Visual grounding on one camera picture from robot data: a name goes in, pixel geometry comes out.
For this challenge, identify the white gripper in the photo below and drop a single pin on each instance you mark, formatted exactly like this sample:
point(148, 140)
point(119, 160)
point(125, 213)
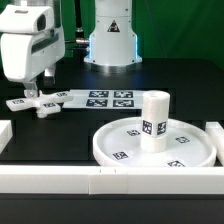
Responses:
point(32, 41)

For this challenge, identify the white cross-shaped table base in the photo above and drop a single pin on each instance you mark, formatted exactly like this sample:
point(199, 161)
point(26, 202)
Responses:
point(45, 104)

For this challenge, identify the white round table top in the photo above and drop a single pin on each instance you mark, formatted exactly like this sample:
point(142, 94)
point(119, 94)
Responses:
point(118, 144)

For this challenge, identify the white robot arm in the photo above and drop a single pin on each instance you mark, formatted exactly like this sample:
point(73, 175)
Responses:
point(113, 44)

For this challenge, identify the white marker sheet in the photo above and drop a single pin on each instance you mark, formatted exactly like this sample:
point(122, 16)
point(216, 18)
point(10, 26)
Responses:
point(105, 99)

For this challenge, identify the white left fence block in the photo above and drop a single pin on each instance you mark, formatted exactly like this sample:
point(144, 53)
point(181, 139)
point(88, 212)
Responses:
point(5, 133)

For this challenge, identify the white fence block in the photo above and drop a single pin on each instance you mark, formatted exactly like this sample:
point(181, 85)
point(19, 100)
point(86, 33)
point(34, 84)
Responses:
point(216, 133)
point(5, 133)

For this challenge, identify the black vertical pole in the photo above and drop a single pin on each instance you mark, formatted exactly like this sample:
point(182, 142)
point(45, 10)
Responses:
point(78, 19)

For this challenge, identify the white right fence block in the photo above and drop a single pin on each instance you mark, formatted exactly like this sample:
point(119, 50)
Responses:
point(216, 133)

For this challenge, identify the white front fence rail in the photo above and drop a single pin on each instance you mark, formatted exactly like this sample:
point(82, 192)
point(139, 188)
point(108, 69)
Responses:
point(105, 180)

